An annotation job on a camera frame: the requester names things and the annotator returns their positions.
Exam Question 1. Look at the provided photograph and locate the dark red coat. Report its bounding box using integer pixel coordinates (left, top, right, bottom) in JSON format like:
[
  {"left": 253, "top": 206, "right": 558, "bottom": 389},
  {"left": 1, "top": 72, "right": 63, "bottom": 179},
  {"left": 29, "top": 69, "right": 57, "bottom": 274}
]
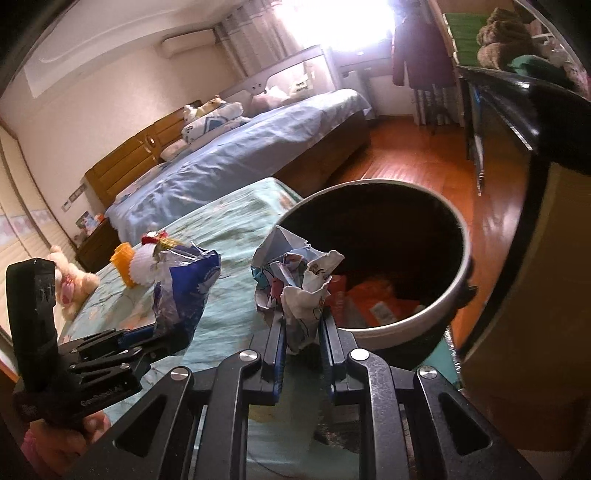
[{"left": 392, "top": 11, "right": 458, "bottom": 88}]

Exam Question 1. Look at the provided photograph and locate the sliding wardrobe door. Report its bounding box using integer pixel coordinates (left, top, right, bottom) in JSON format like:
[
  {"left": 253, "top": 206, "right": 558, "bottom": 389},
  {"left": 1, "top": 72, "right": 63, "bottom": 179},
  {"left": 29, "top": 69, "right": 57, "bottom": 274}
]
[{"left": 0, "top": 120, "right": 79, "bottom": 342}]

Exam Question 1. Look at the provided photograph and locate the stack of green boxes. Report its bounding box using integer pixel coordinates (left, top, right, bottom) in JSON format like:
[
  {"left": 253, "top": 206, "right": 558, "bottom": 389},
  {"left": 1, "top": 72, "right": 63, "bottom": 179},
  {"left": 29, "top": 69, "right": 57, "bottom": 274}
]
[{"left": 443, "top": 11, "right": 485, "bottom": 65}]

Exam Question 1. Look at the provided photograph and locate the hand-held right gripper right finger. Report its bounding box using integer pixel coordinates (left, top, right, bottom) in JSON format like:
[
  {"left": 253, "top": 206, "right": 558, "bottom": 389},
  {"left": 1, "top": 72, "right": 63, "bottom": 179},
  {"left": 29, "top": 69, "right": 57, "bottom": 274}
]
[{"left": 320, "top": 318, "right": 541, "bottom": 480}]

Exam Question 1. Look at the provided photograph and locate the orange red plastic wrapper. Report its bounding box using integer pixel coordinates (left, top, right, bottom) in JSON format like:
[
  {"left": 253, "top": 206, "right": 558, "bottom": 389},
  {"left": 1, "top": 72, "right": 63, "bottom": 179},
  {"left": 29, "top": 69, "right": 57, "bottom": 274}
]
[{"left": 330, "top": 274, "right": 419, "bottom": 326}]

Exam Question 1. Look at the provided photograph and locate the coat stand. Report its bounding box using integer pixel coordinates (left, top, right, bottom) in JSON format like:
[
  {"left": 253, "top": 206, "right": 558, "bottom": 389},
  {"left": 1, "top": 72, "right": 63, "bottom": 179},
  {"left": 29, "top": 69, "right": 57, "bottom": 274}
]
[{"left": 413, "top": 85, "right": 451, "bottom": 134}]

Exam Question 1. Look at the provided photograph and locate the printed paper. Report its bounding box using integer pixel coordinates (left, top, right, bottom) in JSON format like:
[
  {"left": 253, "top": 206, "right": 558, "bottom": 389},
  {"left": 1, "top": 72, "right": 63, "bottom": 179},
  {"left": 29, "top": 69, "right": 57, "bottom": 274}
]
[{"left": 252, "top": 226, "right": 345, "bottom": 354}]

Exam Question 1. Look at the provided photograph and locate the wooden nightstand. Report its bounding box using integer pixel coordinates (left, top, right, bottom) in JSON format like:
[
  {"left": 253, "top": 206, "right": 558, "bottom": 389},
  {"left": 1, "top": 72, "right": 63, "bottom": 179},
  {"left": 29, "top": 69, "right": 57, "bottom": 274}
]
[{"left": 75, "top": 217, "right": 122, "bottom": 273}]

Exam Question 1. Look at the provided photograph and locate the small white pillow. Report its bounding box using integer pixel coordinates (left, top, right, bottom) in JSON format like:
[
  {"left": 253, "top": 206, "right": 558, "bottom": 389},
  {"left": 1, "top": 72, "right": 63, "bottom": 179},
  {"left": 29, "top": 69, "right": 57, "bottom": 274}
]
[{"left": 159, "top": 138, "right": 195, "bottom": 161}]

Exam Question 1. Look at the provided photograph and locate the white air conditioner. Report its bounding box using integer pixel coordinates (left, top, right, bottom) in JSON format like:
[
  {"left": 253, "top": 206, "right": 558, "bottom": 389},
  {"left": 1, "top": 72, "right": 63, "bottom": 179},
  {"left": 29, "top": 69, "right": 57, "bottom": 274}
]
[{"left": 161, "top": 30, "right": 217, "bottom": 58}]

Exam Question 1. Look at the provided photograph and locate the cream teddy bear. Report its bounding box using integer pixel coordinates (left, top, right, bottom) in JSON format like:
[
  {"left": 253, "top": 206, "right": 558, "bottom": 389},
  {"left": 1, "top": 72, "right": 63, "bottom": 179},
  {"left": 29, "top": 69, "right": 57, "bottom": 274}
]
[{"left": 48, "top": 244, "right": 101, "bottom": 320}]

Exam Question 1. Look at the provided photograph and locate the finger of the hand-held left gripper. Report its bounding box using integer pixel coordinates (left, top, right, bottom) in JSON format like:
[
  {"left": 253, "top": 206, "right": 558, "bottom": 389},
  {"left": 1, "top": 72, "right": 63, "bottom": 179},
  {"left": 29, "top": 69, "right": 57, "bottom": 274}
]
[
  {"left": 58, "top": 324, "right": 158, "bottom": 358},
  {"left": 69, "top": 340, "right": 185, "bottom": 389}
]

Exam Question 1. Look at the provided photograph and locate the window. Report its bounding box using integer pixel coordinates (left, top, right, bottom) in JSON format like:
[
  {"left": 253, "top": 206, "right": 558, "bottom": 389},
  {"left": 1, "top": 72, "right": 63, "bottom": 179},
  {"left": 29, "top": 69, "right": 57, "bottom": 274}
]
[{"left": 281, "top": 0, "right": 393, "bottom": 51}]

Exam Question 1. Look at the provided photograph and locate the teal cloth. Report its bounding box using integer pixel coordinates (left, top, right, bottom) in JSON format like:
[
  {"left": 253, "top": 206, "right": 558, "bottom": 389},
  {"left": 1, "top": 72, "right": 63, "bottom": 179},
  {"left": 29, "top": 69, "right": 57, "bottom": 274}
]
[{"left": 508, "top": 54, "right": 573, "bottom": 88}]

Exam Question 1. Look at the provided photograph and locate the person's left hand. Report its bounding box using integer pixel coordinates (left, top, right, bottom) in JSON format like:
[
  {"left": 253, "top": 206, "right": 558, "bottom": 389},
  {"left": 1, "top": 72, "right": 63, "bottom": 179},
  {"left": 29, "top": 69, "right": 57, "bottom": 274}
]
[{"left": 46, "top": 411, "right": 112, "bottom": 467}]

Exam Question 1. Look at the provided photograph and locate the grey bed guard rail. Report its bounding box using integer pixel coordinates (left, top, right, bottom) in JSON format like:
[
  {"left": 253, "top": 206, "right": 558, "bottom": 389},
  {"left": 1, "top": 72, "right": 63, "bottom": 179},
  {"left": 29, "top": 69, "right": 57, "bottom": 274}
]
[{"left": 219, "top": 45, "right": 338, "bottom": 107}]

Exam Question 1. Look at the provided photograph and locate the folded blue white quilt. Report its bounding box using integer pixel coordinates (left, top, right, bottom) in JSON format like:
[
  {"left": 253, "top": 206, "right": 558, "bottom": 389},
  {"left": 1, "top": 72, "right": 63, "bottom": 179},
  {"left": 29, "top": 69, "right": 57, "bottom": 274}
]
[{"left": 181, "top": 102, "right": 245, "bottom": 141}]

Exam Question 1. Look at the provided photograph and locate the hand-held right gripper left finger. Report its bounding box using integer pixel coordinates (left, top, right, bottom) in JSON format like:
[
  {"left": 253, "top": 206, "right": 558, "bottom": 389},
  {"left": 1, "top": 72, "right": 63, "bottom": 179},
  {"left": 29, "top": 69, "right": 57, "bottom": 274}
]
[{"left": 60, "top": 322, "right": 288, "bottom": 480}]

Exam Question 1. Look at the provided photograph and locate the wooden headboard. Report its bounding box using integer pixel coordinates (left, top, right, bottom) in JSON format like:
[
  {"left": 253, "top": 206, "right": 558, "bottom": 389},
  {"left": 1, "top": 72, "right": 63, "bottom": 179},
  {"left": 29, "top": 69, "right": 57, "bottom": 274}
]
[{"left": 84, "top": 100, "right": 204, "bottom": 208}]

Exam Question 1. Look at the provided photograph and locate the pink plush toy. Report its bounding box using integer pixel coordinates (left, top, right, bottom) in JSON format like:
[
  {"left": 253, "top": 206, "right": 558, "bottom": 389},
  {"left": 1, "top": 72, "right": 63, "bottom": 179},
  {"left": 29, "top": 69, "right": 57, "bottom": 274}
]
[{"left": 252, "top": 85, "right": 289, "bottom": 109}]

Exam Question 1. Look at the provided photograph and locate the blue white snack bag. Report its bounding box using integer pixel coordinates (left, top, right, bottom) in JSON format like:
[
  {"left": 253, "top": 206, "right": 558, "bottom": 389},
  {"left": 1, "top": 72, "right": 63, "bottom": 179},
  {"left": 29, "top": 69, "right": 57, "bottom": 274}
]
[{"left": 151, "top": 237, "right": 222, "bottom": 356}]

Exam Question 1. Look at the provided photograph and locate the white radiator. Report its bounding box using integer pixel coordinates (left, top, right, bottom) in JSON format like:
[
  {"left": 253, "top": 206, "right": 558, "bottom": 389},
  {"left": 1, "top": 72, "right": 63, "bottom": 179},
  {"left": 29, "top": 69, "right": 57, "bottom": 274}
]
[{"left": 344, "top": 69, "right": 375, "bottom": 116}]

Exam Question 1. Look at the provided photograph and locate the grey dotted curtain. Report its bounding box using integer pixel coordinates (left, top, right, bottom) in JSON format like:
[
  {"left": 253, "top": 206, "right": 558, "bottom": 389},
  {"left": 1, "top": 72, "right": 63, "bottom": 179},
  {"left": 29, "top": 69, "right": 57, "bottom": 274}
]
[{"left": 215, "top": 0, "right": 296, "bottom": 77}]

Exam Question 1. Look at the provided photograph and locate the white foam fruit net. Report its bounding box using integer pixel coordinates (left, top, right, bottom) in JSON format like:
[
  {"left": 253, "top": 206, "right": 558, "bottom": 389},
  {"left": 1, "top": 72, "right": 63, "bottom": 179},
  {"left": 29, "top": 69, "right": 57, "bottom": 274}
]
[{"left": 129, "top": 247, "right": 161, "bottom": 285}]

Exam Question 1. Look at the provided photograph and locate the black top cabinet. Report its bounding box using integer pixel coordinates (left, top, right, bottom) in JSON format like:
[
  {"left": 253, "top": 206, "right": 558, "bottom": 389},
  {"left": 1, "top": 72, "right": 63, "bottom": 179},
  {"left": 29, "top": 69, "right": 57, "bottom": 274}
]
[{"left": 455, "top": 65, "right": 591, "bottom": 453}]

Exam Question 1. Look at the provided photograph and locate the wall switch panel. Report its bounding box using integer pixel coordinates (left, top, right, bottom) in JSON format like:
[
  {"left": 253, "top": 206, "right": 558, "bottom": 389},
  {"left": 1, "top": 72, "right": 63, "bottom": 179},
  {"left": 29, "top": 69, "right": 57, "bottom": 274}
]
[{"left": 62, "top": 184, "right": 88, "bottom": 213}]

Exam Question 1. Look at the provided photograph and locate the floral pillow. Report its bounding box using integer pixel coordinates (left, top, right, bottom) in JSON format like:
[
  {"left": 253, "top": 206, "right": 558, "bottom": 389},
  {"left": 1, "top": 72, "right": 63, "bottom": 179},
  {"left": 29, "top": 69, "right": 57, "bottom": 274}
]
[{"left": 115, "top": 161, "right": 167, "bottom": 204}]

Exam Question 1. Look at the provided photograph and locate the bed with blue sheet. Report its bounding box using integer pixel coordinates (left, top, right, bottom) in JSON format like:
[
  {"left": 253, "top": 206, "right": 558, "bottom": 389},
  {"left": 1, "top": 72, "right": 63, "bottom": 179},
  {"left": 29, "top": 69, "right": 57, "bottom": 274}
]
[{"left": 105, "top": 89, "right": 372, "bottom": 245}]

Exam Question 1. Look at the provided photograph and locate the round black white bin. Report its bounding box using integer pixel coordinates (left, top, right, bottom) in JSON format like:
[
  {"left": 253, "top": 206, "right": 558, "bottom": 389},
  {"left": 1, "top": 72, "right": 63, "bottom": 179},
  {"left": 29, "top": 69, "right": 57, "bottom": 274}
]
[{"left": 276, "top": 180, "right": 475, "bottom": 370}]

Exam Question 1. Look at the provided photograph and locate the orange corn toy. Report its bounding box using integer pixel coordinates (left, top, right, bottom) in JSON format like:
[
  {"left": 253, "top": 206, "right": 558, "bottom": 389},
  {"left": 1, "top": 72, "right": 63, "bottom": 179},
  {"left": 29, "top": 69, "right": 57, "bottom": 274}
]
[{"left": 110, "top": 242, "right": 136, "bottom": 288}]

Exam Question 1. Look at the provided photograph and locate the brown plush toy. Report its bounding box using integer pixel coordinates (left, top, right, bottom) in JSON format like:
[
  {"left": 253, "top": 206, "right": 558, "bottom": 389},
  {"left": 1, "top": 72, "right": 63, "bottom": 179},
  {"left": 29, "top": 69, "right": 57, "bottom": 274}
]
[{"left": 475, "top": 7, "right": 539, "bottom": 70}]

